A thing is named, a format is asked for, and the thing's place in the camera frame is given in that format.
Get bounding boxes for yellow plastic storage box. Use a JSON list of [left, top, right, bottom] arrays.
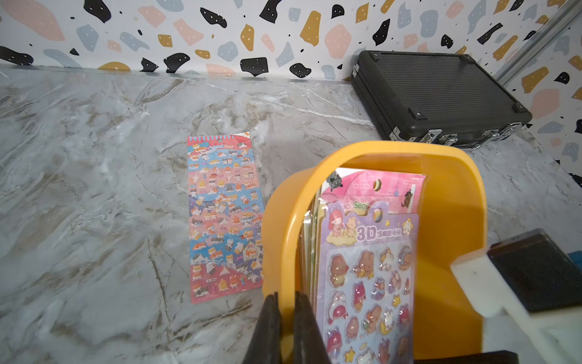
[[262, 141, 487, 363]]

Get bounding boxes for right aluminium corner post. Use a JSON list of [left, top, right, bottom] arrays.
[[494, 1, 581, 86]]

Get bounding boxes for purple 3D sticker sheet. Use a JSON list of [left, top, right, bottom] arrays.
[[312, 168, 425, 363]]

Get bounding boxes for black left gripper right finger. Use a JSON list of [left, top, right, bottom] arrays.
[[293, 292, 330, 364]]

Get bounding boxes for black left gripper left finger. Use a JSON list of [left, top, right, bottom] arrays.
[[242, 293, 281, 364]]

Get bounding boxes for black hard case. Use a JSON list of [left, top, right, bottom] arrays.
[[350, 50, 533, 150]]

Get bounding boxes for red blue cat sticker sheet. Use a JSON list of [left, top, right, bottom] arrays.
[[187, 133, 265, 304]]

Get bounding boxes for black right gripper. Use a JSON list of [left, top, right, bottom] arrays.
[[414, 350, 520, 364]]

